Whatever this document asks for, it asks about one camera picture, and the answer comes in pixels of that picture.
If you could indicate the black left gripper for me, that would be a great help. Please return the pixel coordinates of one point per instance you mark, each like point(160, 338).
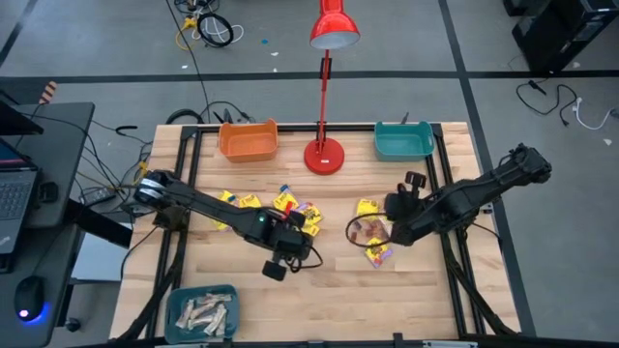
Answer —
point(290, 241)

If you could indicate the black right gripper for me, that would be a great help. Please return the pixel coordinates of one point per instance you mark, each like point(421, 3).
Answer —
point(401, 217)

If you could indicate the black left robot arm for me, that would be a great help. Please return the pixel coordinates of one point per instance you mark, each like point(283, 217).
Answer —
point(208, 205)

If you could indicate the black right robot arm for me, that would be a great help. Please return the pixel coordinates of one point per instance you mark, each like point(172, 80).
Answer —
point(464, 198)

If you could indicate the blue wrapped candy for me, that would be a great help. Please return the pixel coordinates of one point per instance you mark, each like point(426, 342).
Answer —
point(232, 198)
point(285, 187)

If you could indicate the red clip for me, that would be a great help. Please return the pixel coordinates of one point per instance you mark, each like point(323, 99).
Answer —
point(289, 208)

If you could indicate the light teal plastic bin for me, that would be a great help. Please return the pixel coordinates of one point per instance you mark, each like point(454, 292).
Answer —
point(403, 142)

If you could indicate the red desk lamp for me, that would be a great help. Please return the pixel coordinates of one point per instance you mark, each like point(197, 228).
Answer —
point(325, 157)

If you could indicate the orange plastic bin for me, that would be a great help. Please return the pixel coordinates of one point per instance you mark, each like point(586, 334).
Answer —
point(249, 145)

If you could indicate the dark teal plastic bin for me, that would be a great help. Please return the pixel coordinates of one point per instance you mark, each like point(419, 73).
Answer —
point(193, 338)

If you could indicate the grey power adapter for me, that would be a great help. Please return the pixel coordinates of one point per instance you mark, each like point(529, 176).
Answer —
point(99, 195)

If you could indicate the black computer case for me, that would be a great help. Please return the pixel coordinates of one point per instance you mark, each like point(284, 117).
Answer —
point(556, 38)

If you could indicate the small black desk gadget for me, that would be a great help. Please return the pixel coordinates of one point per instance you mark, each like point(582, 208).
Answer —
point(48, 192)

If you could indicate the black desk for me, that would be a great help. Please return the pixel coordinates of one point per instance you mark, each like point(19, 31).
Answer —
point(58, 145)

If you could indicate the black computer mouse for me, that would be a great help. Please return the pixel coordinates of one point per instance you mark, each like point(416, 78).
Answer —
point(29, 297)

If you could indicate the black laptop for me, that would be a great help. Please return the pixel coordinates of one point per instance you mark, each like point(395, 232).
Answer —
point(14, 193)

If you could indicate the orange black striped tape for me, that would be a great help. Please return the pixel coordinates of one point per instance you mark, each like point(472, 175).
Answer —
point(48, 92)

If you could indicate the black flat screen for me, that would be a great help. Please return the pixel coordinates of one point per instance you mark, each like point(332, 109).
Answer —
point(17, 121)

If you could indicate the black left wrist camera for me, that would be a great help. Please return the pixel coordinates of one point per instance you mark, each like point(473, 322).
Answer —
point(274, 270)

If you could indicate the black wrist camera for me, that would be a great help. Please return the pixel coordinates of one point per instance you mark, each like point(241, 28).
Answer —
point(274, 270)
point(416, 180)

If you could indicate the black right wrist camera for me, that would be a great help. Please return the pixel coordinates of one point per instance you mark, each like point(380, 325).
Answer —
point(416, 180)

